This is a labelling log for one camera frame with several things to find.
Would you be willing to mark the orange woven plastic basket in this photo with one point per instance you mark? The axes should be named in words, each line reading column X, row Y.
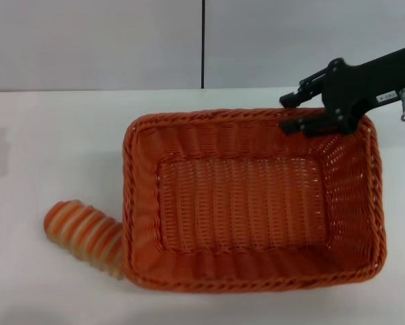
column 239, row 203

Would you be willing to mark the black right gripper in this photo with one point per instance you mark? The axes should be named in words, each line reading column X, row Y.
column 361, row 84

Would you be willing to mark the orange striped toy bread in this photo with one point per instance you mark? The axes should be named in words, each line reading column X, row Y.
column 84, row 227

